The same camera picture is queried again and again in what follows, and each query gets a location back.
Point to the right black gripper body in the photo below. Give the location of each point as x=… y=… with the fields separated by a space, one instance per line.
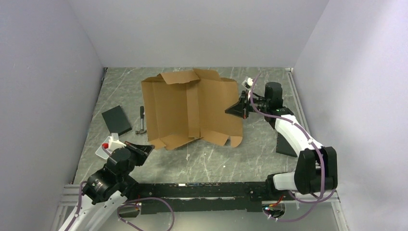
x=260 y=104

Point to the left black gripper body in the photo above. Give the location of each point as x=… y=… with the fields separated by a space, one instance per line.
x=136 y=159

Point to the brown cardboard box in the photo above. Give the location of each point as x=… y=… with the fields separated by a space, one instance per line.
x=184 y=106

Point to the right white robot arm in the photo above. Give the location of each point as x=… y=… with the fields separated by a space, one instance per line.
x=316 y=168

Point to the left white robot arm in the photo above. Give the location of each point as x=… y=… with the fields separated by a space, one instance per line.
x=107 y=189

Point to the left black rectangular pad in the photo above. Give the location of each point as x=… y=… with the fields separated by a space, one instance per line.
x=116 y=120

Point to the black rectangular pad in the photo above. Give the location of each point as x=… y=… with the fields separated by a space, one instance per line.
x=283 y=147
x=116 y=120

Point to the right black rectangular pad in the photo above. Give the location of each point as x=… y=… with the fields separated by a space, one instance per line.
x=283 y=147

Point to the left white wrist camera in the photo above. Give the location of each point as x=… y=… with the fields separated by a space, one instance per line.
x=110 y=144

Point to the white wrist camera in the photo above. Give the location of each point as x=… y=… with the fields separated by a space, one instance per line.
x=247 y=83
x=110 y=144

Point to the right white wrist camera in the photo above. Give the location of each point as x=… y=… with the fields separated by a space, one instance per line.
x=247 y=83

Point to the black handled claw hammer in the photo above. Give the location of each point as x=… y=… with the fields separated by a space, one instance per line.
x=142 y=129

